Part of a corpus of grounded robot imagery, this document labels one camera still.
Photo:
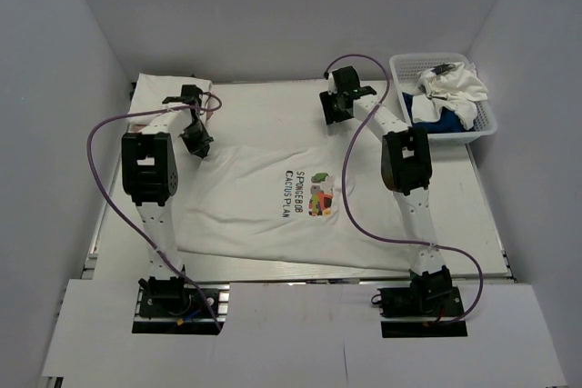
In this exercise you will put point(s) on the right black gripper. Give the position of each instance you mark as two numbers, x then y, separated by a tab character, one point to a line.
331	114

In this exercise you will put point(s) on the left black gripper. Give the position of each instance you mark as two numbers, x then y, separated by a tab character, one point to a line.
200	147

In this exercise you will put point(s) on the white cartoon print t-shirt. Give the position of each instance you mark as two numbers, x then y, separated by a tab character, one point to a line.
286	205

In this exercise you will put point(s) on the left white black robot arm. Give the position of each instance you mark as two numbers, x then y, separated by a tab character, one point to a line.
150	178

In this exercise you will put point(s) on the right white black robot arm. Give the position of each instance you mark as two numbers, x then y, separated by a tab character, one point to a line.
406	170

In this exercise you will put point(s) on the folded pink t-shirt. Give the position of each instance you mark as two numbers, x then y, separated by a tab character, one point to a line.
136	126

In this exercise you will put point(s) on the folded white t-shirt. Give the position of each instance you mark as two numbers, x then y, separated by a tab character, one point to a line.
151	90

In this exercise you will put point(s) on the white plastic laundry basket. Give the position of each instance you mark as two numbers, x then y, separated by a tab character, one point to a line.
405	68

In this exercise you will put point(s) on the blue t-shirt in basket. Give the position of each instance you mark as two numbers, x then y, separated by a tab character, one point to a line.
448	123

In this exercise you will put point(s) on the crumpled white t-shirt in basket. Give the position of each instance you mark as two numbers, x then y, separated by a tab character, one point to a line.
454	86

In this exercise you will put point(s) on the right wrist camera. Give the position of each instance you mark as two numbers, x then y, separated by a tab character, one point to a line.
346	81

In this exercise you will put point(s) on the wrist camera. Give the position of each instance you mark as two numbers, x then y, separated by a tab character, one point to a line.
346	81
189	95

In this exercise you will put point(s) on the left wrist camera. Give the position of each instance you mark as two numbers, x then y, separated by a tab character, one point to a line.
189	95

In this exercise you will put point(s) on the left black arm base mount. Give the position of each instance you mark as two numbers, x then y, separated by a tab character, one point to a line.
173	306

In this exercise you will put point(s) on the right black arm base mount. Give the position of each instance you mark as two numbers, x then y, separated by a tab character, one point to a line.
428	308

